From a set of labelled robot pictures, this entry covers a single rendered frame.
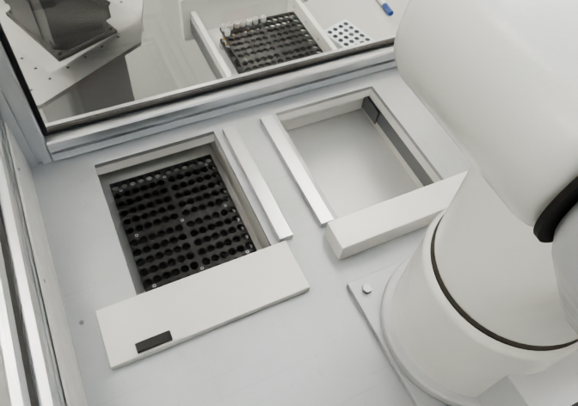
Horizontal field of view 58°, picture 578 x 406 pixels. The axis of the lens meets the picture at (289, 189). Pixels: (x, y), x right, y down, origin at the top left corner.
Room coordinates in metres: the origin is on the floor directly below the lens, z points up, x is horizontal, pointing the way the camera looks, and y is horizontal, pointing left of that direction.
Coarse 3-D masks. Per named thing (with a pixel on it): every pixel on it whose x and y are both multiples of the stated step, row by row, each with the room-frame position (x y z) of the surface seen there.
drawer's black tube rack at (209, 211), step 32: (128, 192) 0.48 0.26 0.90; (160, 192) 0.48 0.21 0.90; (192, 192) 0.51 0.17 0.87; (128, 224) 0.43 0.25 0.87; (160, 224) 0.42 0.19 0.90; (192, 224) 0.45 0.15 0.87; (224, 224) 0.44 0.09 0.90; (160, 256) 0.38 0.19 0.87; (192, 256) 0.39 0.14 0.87; (224, 256) 0.39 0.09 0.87
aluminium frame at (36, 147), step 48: (0, 48) 0.48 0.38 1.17; (384, 48) 0.81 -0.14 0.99; (0, 96) 0.47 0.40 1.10; (192, 96) 0.62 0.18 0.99; (240, 96) 0.64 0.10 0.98; (0, 144) 0.40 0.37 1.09; (48, 144) 0.48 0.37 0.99; (96, 144) 0.52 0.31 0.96; (0, 192) 0.32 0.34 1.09; (48, 336) 0.17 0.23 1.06; (48, 384) 0.12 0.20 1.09
